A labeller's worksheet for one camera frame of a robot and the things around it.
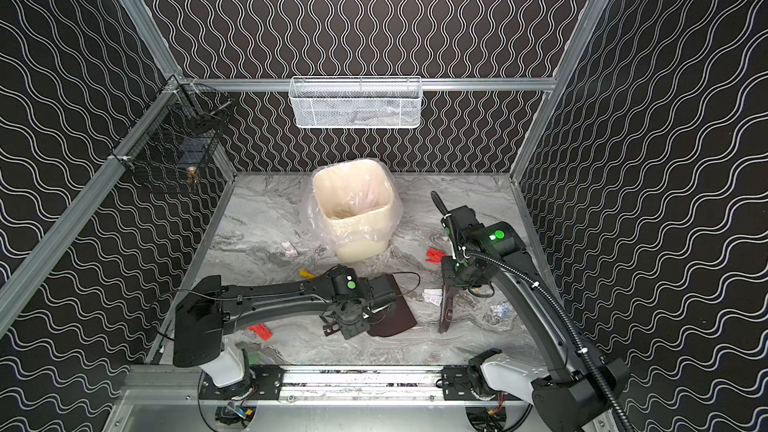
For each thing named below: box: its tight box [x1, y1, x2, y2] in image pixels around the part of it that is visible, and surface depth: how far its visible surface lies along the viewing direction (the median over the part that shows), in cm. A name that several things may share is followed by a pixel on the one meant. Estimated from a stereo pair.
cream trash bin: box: [313, 160, 395, 263], surface depth 89 cm
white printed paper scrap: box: [422, 288, 443, 306], surface depth 90 cm
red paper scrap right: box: [425, 247, 446, 263], surface depth 100 cm
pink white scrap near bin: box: [281, 241, 298, 258], surface depth 100 cm
